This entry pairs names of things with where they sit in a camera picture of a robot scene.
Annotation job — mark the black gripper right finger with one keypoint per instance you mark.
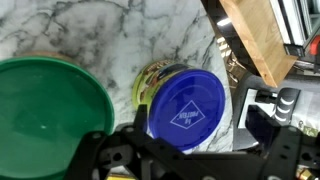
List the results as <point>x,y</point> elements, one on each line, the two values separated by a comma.
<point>283,150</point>

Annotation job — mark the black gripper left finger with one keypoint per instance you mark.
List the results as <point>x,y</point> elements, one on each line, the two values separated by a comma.
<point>100,153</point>

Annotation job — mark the blue plastic lid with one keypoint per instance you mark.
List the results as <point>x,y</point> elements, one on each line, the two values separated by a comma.
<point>190,106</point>

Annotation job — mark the green round lid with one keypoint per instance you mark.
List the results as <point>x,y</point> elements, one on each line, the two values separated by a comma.
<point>46,113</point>

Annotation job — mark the yellow tin with foil seal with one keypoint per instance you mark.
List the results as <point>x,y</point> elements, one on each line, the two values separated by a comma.
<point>148,80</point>

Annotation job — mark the black white striped object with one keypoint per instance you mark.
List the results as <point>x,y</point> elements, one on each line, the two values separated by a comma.
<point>286,103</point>

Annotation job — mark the small black device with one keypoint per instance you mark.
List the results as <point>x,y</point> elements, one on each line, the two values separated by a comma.
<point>265,96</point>

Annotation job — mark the white paper sheet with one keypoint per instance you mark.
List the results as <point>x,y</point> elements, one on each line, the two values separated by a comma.
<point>245,106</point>

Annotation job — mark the light wooden board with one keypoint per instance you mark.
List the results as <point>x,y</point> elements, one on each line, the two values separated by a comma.
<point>260,40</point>

